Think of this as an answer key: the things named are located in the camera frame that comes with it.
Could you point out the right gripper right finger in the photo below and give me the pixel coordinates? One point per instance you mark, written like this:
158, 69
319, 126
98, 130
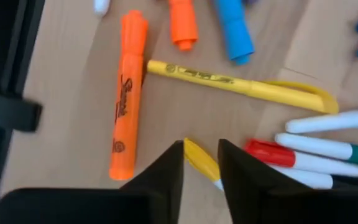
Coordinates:
275, 205

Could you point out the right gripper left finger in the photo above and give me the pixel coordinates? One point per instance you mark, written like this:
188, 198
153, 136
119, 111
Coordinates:
120, 208

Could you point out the blue highlighter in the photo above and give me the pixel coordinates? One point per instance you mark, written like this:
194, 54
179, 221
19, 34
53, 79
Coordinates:
233, 31

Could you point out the black capped white marker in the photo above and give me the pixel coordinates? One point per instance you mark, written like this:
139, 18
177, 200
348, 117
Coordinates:
322, 122
306, 179

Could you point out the yellow capped white marker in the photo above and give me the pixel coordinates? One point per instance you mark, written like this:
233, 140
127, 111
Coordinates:
200, 160

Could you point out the black frame clamp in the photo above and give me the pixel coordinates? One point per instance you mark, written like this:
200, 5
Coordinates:
11, 112

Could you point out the green capped white marker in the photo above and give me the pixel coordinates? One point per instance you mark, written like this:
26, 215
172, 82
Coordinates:
315, 145

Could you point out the pink capped thin marker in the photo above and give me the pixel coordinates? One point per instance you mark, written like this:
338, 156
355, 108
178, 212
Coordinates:
101, 6

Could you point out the yellow pen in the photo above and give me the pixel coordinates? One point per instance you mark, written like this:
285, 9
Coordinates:
228, 82

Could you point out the orange highlighter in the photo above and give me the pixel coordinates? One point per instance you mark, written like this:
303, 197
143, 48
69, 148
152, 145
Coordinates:
127, 93
183, 21

